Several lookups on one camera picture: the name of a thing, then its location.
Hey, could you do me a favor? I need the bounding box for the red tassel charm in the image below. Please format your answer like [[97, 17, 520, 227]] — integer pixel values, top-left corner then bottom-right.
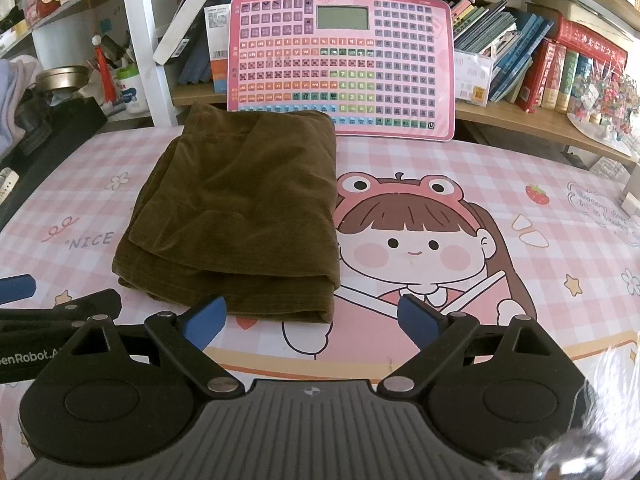
[[91, 35, 116, 106]]

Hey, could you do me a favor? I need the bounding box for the white smartwatch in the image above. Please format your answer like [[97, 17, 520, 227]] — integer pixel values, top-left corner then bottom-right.
[[0, 169, 20, 205]]

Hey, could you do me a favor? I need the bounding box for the pink learning keyboard toy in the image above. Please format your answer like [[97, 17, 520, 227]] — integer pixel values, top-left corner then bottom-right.
[[227, 0, 456, 145]]

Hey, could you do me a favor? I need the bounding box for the white orange labelled book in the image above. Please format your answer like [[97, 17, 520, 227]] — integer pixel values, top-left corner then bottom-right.
[[206, 4, 236, 93]]

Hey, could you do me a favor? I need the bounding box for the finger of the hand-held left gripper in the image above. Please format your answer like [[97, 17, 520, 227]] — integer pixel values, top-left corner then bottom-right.
[[0, 289, 122, 333], [0, 274, 37, 306]]

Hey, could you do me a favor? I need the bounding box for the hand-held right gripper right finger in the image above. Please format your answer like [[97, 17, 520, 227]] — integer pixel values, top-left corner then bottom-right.
[[376, 294, 556, 402]]

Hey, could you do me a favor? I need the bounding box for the old beige book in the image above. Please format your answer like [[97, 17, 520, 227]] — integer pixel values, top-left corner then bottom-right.
[[530, 0, 628, 29]]

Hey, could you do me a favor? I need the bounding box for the lavender cloth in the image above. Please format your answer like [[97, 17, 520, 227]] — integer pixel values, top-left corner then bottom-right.
[[0, 57, 46, 161]]

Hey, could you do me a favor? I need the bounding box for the pink cartoon desk mat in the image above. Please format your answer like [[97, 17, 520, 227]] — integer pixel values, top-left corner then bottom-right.
[[0, 125, 640, 461]]

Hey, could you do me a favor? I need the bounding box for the clear plastic card box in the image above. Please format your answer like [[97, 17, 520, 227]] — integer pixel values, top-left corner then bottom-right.
[[452, 50, 496, 107]]

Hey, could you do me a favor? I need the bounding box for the white fluffy cuff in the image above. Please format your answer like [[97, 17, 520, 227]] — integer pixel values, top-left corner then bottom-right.
[[575, 340, 640, 480]]

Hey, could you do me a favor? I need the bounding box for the gold round tin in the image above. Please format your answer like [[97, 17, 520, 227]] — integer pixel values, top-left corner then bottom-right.
[[35, 65, 91, 93]]

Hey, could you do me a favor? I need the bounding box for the thick red dictionary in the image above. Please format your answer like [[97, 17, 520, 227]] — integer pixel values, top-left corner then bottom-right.
[[516, 39, 558, 113]]

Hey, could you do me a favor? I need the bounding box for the white metal shelf frame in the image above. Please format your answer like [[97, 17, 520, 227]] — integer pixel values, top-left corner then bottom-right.
[[117, 0, 178, 128]]

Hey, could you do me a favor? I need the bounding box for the flat-lying red book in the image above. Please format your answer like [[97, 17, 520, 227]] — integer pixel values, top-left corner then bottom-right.
[[555, 14, 628, 64]]

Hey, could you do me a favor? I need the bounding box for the red dictionary with beige base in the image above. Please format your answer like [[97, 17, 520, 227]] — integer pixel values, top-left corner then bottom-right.
[[541, 45, 569, 111]]

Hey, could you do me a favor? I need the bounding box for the green dictionary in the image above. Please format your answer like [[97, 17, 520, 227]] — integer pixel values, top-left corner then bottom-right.
[[555, 50, 581, 114]]

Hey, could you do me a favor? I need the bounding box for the black pad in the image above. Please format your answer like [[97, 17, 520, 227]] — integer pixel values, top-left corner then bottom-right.
[[0, 95, 108, 228]]

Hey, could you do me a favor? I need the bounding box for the white plastic bottle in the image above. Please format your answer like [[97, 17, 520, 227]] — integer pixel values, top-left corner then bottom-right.
[[116, 64, 151, 115]]

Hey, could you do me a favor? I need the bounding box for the leaning stack of thin books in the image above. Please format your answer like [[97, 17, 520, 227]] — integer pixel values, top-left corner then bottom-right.
[[452, 0, 556, 104]]

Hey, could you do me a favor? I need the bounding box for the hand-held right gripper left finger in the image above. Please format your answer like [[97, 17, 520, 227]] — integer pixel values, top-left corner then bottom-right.
[[70, 296, 247, 402]]

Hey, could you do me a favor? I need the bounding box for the brown corduroy garment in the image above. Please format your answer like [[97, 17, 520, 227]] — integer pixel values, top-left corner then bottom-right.
[[111, 102, 342, 325]]

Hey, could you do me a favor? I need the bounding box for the dark blue book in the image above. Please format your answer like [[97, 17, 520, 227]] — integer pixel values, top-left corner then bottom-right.
[[179, 35, 213, 86]]

